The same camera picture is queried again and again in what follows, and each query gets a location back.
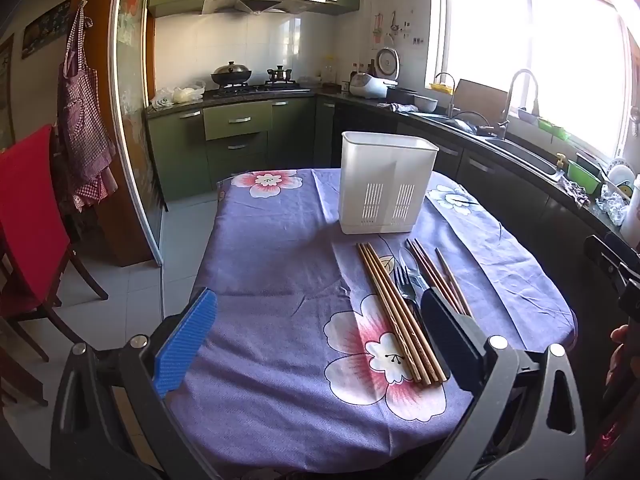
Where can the steel sink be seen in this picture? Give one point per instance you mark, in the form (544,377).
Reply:
(520,155)

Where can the black pot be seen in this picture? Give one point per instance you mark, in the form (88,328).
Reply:
(401,96)

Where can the window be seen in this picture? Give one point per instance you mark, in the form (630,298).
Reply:
(530,50)

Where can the person's right hand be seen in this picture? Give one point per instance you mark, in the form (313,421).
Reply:
(619,347)

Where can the light wooden chopstick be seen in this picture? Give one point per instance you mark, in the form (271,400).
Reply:
(402,312)
(410,312)
(387,312)
(395,312)

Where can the gas stove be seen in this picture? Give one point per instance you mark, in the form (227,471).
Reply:
(250,91)

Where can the white plate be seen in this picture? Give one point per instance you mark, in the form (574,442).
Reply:
(621,172)

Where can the wooden cutting board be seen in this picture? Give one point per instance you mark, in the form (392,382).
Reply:
(480,102)

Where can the white rice cooker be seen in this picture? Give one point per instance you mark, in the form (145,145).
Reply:
(372,82)

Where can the large green bin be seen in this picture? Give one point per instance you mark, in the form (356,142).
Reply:
(584,175)

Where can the plastic bags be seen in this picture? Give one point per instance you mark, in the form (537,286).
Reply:
(180,95)

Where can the grey bowl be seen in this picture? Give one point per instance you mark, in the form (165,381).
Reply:
(426,104)

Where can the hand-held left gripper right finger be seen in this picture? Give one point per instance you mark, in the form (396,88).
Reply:
(450,340)

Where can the clear bottles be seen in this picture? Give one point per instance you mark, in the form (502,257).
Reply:
(328,70)

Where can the steel faucet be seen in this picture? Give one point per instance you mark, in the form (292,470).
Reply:
(520,85)

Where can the purple floral tablecloth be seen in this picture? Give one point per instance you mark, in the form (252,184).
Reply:
(280,260)

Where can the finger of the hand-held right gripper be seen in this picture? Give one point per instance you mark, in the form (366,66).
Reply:
(607,255)

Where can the dark lower cabinets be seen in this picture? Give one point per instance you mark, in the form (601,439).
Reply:
(500,180)

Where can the dark kettle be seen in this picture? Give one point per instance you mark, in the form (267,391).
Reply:
(279,75)

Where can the white plastic utensil holder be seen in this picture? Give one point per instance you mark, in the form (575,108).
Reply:
(382,185)

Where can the crumpled clear plastic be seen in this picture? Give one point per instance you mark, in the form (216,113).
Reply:
(612,205)

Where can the red checkered apron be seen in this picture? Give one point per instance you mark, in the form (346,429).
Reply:
(82,120)

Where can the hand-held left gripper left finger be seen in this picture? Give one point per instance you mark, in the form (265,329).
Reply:
(185,345)

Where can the dark sauce bottles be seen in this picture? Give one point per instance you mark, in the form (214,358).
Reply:
(362,70)

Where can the dark metal fork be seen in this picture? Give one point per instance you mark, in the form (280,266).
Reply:
(401,282)

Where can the red covered wooden chair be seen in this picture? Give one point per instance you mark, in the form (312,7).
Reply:
(30,220)

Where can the black wok with lid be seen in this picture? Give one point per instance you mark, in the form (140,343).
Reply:
(231,75)

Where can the sliding glass door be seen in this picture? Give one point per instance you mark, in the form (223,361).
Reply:
(135,135)

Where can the small green bin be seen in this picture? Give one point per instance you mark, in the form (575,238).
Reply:
(554,130)

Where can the wall poster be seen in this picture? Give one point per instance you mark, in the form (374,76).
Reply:
(47,27)

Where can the yellow basket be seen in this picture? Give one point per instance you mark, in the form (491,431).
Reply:
(442,87)

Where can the green lower cabinets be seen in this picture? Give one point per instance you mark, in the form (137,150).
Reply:
(235,140)

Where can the white bottle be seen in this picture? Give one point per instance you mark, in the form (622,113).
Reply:
(631,215)

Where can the person's red patterned clothing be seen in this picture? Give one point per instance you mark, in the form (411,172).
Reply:
(612,440)

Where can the yellow tap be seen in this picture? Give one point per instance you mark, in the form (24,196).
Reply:
(561,162)

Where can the dark rag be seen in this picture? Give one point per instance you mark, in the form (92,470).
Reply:
(575,192)

